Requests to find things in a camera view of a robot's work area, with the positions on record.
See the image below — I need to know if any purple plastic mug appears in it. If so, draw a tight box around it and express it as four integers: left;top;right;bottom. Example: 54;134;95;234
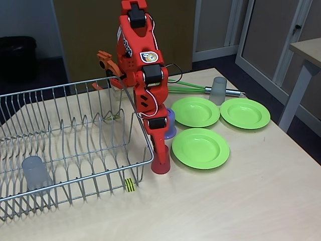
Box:
164;107;178;140

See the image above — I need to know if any red plastic cup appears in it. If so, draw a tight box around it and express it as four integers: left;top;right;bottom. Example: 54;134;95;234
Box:
150;145;172;175

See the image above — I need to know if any grey translucent plastic cup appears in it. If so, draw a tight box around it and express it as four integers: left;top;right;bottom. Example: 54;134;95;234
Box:
209;77;228;106
21;155;54;194

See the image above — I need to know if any green plastic plate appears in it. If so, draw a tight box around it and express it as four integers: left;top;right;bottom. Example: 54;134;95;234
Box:
172;127;231;170
171;97;221;128
220;97;271;130

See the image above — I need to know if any yellow black striped tape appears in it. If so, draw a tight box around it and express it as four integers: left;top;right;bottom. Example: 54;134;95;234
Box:
124;177;136;193

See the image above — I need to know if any wooden base block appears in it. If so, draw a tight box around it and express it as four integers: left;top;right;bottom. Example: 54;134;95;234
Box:
112;85;137;101

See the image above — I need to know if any brown partition board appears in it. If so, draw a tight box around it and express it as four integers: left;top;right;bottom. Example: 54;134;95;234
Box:
53;0;197;83

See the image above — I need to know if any grey sliding door cabinet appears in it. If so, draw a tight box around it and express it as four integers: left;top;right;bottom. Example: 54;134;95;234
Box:
235;0;321;106
192;0;243;63

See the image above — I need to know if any black waste bin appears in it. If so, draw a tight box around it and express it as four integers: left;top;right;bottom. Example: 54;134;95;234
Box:
0;36;38;83

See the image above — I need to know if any beige side table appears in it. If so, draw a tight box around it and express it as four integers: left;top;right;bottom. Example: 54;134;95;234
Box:
277;37;321;133

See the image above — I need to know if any metal wire dish rack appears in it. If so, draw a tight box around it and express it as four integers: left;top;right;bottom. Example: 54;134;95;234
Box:
0;76;155;222

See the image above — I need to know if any green whisk with metal handle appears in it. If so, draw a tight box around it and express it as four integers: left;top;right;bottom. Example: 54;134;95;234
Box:
167;79;246;98

